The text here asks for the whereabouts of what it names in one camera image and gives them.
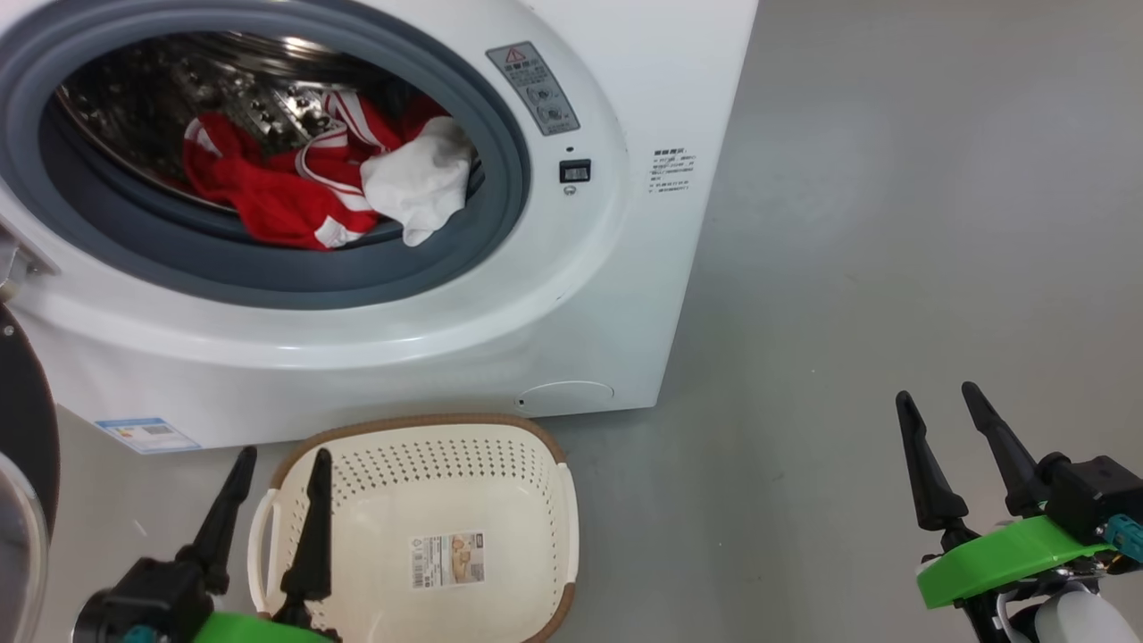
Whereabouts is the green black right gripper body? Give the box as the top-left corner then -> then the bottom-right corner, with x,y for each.
915,516 -> 1117,643

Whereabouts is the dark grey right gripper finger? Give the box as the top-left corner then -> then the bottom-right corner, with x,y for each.
896,390 -> 971,533
962,382 -> 1047,520

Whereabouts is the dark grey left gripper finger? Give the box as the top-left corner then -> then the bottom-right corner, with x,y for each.
181,447 -> 259,596
271,448 -> 334,627

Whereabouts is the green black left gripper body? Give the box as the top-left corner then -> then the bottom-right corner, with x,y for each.
192,612 -> 340,643

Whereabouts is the black round washer door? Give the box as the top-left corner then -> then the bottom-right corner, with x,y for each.
0,299 -> 62,643

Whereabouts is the red and white garment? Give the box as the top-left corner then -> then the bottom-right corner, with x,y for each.
183,89 -> 474,251

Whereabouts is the cream perforated laundry basket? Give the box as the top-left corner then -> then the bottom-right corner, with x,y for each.
247,413 -> 580,643

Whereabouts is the white front-load washing machine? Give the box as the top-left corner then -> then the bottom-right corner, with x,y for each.
0,0 -> 760,452

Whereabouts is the teal right camera cable connector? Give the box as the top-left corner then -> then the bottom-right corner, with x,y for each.
1103,516 -> 1143,565

